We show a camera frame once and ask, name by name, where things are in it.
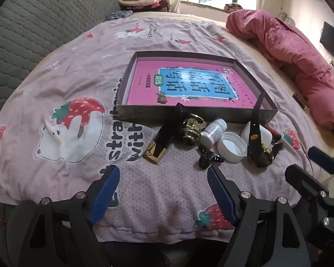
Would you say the black hair claw clip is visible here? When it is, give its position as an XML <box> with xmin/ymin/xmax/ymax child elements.
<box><xmin>198</xmin><ymin>144</ymin><xmax>225</xmax><ymax>171</ymax></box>

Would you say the white pill bottle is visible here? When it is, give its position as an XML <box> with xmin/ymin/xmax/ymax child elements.
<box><xmin>200</xmin><ymin>118</ymin><xmax>228</xmax><ymax>146</ymax></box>

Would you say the strawberry printed blanket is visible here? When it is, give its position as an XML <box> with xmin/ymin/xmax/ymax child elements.
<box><xmin>0</xmin><ymin>15</ymin><xmax>323</xmax><ymax>242</ymax></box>

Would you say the gold crown-shaped cap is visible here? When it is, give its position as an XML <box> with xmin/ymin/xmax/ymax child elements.
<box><xmin>179</xmin><ymin>113</ymin><xmax>206</xmax><ymax>146</ymax></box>

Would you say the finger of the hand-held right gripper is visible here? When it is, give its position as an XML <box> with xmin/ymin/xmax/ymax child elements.
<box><xmin>308</xmin><ymin>146</ymin><xmax>334</xmax><ymax>177</ymax></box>
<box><xmin>284</xmin><ymin>165</ymin><xmax>329</xmax><ymax>209</ymax></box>

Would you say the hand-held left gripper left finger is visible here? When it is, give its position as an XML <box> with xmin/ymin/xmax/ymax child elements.
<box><xmin>6</xmin><ymin>165</ymin><xmax>121</xmax><ymax>267</ymax></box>

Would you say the patterned bag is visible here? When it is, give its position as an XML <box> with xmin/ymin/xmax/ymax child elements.
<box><xmin>224</xmin><ymin>3</ymin><xmax>244</xmax><ymax>12</ymax></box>

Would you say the black and gold rectangular bottle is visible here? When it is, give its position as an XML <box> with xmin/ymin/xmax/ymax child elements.
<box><xmin>143</xmin><ymin>102</ymin><xmax>191</xmax><ymax>166</ymax></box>

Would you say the white round bottle lid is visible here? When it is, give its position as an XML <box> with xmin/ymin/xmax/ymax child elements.
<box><xmin>216</xmin><ymin>131</ymin><xmax>248</xmax><ymax>163</ymax></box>

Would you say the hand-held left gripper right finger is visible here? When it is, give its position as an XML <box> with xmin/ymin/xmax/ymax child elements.
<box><xmin>207</xmin><ymin>166</ymin><xmax>312</xmax><ymax>267</ymax></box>

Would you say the black and yellow digital watch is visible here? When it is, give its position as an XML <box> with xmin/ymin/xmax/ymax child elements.
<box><xmin>246</xmin><ymin>92</ymin><xmax>284</xmax><ymax>169</ymax></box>

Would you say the grey quilted headboard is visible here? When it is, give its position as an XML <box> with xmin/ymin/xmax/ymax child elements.
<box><xmin>0</xmin><ymin>0</ymin><xmax>121</xmax><ymax>125</ymax></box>

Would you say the shallow grey cardboard box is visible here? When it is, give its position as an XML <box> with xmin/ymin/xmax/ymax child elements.
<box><xmin>120</xmin><ymin>51</ymin><xmax>279</xmax><ymax>125</ymax></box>

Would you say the white rounded plastic case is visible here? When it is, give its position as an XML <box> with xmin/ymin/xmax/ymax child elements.
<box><xmin>241</xmin><ymin>121</ymin><xmax>273</xmax><ymax>145</ymax></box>

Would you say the small red and black object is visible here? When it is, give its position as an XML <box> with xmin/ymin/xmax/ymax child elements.
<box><xmin>264</xmin><ymin>124</ymin><xmax>281</xmax><ymax>142</ymax></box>

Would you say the pink book with blue label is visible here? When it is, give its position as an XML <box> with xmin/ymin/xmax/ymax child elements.
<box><xmin>127</xmin><ymin>60</ymin><xmax>265</xmax><ymax>109</ymax></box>

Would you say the pink quilt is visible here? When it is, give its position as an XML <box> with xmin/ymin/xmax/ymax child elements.
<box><xmin>225</xmin><ymin>9</ymin><xmax>334</xmax><ymax>142</ymax></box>

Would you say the dark patterned cloth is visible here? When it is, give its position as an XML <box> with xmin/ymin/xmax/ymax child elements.
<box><xmin>105</xmin><ymin>10</ymin><xmax>134</xmax><ymax>21</ymax></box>

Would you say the black and red strap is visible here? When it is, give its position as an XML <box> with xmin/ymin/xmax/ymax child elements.
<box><xmin>292</xmin><ymin>92</ymin><xmax>312</xmax><ymax>114</ymax></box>

